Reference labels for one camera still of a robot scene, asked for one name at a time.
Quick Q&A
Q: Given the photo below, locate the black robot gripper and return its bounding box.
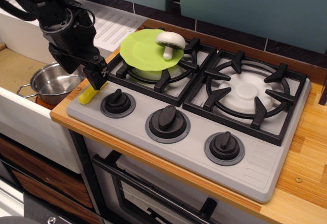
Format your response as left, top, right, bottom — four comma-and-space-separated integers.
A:
38, 0, 109, 90

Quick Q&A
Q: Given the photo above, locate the white toy mushroom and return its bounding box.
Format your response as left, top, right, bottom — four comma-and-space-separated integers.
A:
155, 31, 186, 60

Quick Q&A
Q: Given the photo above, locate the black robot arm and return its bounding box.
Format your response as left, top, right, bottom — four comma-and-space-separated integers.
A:
11, 0, 108, 90

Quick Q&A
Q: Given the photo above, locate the stainless steel pot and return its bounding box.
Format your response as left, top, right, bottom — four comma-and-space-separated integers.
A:
17, 62, 86, 105

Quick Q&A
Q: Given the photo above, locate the white toy sink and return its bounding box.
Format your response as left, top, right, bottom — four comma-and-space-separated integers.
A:
0, 0, 148, 175

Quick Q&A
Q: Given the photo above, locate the orange object under pot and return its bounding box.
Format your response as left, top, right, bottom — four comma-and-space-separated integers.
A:
35, 96, 56, 109

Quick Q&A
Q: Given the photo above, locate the green plastic plate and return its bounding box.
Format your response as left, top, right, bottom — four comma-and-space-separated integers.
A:
120, 29, 184, 71

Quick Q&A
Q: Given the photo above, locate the black left stove knob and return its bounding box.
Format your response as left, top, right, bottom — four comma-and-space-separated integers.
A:
100, 88, 136, 119

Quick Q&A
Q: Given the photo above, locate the black stove knob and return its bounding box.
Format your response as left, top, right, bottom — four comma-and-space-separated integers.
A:
145, 105, 191, 144
100, 88, 136, 119
204, 131, 245, 166

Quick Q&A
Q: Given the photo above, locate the black left burner grate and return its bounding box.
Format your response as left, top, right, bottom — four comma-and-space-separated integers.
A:
108, 37, 217, 106

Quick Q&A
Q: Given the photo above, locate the black burner grate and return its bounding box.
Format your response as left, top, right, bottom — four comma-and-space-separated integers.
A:
108, 37, 217, 106
183, 50, 311, 146

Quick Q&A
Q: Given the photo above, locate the white left burner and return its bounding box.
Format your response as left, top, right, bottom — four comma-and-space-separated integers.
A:
125, 64, 184, 84

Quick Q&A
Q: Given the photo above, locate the white burner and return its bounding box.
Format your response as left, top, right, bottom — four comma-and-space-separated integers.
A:
211, 66, 284, 115
125, 64, 184, 84

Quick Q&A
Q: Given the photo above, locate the black middle stove knob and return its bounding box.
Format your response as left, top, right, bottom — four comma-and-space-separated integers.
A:
145, 105, 191, 144

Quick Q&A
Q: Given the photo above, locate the toy oven door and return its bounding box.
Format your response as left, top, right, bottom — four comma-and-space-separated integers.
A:
92, 151, 259, 223

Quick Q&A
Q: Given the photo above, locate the grey toy stove top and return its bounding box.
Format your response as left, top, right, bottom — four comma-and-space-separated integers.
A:
65, 39, 313, 204

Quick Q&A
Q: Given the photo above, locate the black right stove knob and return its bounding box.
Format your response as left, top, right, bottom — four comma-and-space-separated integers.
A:
204, 131, 245, 166

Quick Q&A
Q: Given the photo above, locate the white right burner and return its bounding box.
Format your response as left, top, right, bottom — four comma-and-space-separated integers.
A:
211, 66, 284, 115

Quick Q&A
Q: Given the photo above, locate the black right burner grate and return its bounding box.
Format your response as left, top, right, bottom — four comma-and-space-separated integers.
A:
183, 50, 311, 146

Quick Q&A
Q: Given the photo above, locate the black cable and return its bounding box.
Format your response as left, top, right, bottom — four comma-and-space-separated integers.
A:
0, 0, 41, 23

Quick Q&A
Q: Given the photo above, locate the black oven door handle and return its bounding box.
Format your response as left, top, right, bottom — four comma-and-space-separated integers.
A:
92, 155, 217, 224

